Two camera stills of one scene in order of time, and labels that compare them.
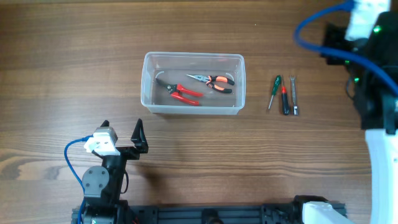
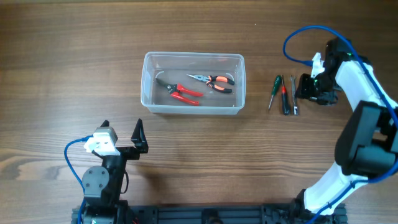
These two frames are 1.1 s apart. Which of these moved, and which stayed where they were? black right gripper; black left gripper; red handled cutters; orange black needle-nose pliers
Moved: black right gripper
Stayed: black left gripper; orange black needle-nose pliers; red handled cutters
